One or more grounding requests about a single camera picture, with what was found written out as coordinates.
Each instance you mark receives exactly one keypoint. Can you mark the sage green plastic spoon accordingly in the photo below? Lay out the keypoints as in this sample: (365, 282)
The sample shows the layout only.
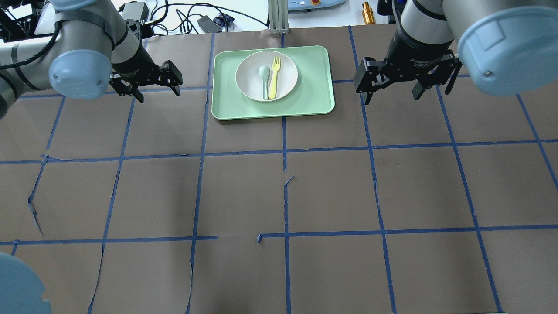
(264, 72)

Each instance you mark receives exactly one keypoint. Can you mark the yellow plastic fork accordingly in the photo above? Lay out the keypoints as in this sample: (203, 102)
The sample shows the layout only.
(276, 66)

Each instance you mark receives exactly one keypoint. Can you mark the blue teach pendant tablet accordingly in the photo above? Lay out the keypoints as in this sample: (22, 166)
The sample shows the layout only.
(310, 5)

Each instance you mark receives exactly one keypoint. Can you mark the brass cylinder fitting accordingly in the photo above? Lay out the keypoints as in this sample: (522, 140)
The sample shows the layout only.
(367, 13)

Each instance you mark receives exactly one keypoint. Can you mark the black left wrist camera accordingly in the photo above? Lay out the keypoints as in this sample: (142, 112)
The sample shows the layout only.
(140, 31)

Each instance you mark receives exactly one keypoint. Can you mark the black power adapter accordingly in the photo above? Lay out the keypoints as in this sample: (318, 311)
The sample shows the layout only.
(134, 11)

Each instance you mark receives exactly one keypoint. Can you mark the light green tray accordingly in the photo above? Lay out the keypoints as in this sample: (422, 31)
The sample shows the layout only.
(313, 94)

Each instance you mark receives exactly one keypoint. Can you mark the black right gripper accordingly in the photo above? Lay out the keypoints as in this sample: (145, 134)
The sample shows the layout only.
(414, 56)

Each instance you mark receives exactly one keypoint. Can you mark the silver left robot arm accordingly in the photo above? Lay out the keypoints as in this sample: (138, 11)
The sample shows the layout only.
(92, 49)

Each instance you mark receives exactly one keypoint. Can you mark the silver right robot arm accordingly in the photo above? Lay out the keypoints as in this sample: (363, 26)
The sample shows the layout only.
(507, 46)

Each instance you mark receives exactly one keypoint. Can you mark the white round plate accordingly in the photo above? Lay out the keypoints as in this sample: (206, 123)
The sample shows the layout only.
(248, 80)

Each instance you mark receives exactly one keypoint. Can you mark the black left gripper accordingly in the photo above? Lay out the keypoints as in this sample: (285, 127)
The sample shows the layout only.
(132, 62)

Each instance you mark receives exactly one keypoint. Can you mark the aluminium frame post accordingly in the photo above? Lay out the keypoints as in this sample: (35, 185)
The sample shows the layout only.
(278, 17)

